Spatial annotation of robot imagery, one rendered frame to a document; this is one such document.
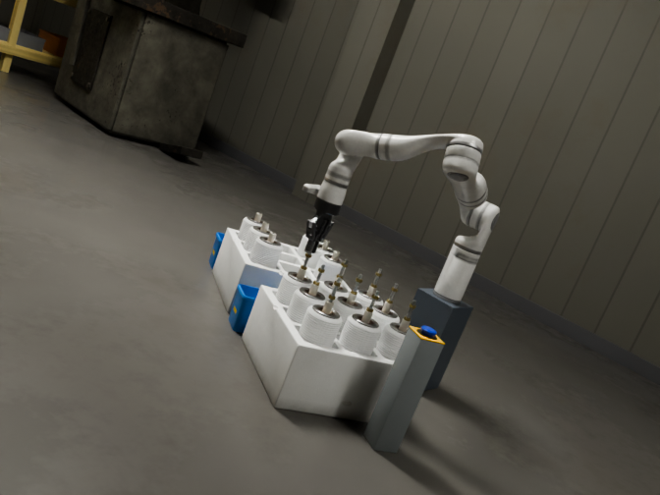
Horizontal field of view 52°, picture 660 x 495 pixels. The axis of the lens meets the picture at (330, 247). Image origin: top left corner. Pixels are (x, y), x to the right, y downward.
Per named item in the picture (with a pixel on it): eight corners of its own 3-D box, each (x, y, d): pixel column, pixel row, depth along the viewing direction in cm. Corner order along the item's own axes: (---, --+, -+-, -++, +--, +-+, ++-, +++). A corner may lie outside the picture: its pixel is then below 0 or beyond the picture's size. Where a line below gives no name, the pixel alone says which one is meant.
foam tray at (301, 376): (353, 360, 222) (372, 311, 218) (403, 428, 187) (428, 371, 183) (241, 338, 206) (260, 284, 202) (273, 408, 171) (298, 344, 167)
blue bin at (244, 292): (309, 336, 229) (322, 303, 226) (318, 351, 219) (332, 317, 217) (225, 316, 217) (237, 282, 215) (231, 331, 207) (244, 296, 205)
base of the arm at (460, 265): (441, 291, 225) (462, 244, 221) (464, 303, 220) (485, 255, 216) (427, 291, 218) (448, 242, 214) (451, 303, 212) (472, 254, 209)
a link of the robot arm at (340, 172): (333, 179, 197) (319, 178, 189) (352, 129, 193) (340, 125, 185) (354, 189, 194) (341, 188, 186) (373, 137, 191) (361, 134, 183)
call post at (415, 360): (386, 437, 178) (431, 332, 172) (397, 453, 172) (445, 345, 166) (362, 433, 175) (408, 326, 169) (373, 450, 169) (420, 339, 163)
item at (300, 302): (278, 341, 195) (301, 284, 191) (308, 354, 194) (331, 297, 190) (268, 351, 186) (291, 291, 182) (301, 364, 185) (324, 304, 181)
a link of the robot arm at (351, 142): (333, 127, 184) (381, 132, 179) (346, 131, 192) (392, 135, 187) (329, 152, 185) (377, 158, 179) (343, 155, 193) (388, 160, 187)
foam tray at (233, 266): (305, 295, 270) (321, 253, 266) (334, 339, 235) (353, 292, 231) (211, 271, 256) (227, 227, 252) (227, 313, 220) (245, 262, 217)
